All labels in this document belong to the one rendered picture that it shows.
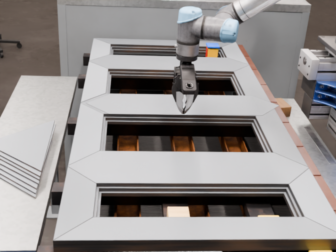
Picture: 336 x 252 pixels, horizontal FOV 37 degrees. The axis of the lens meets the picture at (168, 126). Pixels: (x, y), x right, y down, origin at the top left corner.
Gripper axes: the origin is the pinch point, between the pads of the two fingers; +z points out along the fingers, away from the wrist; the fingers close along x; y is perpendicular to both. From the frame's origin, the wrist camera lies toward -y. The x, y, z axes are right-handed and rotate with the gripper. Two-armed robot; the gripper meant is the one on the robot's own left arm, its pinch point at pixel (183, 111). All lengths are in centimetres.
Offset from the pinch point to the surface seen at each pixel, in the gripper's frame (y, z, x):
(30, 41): 341, 91, 116
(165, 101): 20.6, 5.8, 4.6
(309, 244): -60, 7, -27
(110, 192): -36.8, 8.2, 24.0
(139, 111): 11.0, 5.8, 14.8
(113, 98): 22.0, 5.8, 24.8
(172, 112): 11.0, 5.8, 2.6
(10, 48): 319, 91, 132
